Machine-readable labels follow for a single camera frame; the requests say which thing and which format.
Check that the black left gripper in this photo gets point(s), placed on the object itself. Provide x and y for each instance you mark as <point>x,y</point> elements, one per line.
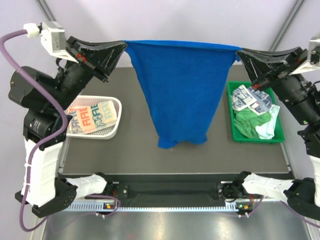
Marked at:
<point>99,61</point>

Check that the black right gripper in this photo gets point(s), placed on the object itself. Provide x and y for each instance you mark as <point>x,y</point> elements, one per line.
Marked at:
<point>257,68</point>

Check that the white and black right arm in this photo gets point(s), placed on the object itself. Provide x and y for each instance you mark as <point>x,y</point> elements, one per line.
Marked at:
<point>301,195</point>

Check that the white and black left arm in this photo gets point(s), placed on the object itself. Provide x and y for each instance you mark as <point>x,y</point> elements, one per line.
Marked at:
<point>45,125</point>

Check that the blue white patterned towel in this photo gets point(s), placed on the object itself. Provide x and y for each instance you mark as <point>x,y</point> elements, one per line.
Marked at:
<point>259,102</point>

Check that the green towel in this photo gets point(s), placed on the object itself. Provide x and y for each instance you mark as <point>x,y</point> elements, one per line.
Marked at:
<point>246,122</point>

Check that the white plastic basket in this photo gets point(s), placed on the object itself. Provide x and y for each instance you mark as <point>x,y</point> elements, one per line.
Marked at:
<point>105,134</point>

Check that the folded patterned letter towel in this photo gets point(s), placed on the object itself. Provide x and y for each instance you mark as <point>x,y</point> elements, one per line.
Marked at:
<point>88,119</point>

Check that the pale mint towel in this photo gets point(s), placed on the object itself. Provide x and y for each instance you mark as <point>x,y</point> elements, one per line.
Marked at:
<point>266,131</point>

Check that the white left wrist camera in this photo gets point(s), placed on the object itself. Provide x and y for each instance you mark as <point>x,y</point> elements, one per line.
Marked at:
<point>52,38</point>

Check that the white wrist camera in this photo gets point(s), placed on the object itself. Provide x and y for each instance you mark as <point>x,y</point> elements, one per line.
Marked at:
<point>52,38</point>
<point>312,61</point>

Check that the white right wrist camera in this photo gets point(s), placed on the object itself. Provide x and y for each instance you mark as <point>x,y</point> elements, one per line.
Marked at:
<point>312,61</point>

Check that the right aluminium corner post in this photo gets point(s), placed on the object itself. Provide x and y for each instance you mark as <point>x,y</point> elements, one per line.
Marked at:
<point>297,6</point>

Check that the grey slotted cable duct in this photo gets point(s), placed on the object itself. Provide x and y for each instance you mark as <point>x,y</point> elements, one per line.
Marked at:
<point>101,206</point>

